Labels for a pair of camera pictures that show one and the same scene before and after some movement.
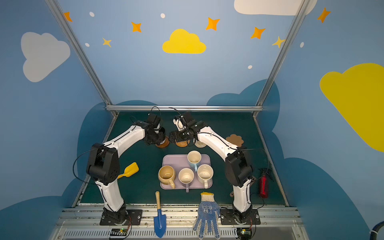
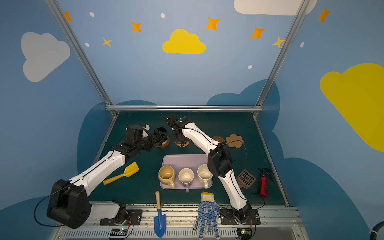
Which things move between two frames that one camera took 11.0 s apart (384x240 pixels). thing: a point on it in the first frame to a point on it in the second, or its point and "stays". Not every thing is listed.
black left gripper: x=160 y=137 to x=157 y=136
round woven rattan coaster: x=183 y=143 stays
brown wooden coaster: x=165 y=144 stays
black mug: x=164 y=140 stays
